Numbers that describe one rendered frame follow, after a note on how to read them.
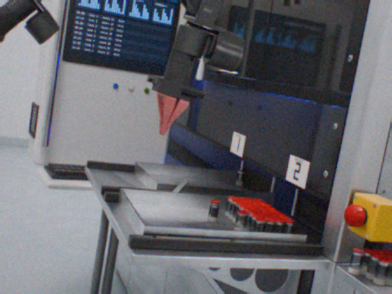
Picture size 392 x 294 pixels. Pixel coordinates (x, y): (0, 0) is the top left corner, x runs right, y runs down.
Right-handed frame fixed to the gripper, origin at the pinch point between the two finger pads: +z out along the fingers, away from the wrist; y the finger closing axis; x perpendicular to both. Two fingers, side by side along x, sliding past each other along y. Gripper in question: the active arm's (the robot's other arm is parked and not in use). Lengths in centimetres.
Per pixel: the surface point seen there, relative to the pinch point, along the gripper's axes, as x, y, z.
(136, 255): -10.7, -1.2, 21.0
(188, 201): 19.7, 17.6, 16.4
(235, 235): -5.9, 18.5, 15.3
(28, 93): 544, -4, 45
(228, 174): 54, 42, 12
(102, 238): 101, 21, 56
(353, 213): -19.0, 32.3, 3.4
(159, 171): 54, 20, 17
